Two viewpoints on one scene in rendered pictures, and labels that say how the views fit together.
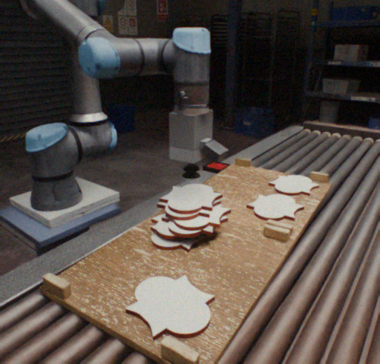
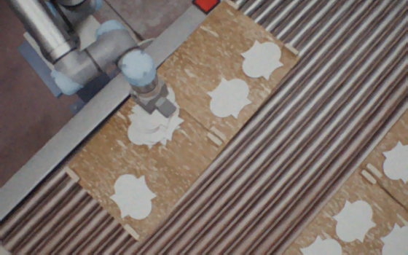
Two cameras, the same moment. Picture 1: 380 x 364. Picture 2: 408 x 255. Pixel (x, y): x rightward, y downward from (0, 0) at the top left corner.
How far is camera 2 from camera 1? 1.04 m
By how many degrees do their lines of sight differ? 54
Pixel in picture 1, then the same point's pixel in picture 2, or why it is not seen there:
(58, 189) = not seen: hidden behind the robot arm
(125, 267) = (111, 158)
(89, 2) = not seen: outside the picture
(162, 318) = (127, 208)
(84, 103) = not seen: outside the picture
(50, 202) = not seen: hidden behind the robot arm
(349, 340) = (218, 228)
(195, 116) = (146, 103)
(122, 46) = (82, 76)
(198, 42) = (141, 82)
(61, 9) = (27, 20)
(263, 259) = (196, 163)
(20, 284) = (53, 158)
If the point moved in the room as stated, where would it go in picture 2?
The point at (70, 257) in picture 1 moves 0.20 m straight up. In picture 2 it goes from (77, 135) to (57, 121)
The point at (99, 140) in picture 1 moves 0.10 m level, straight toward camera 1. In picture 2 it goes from (84, 12) to (86, 39)
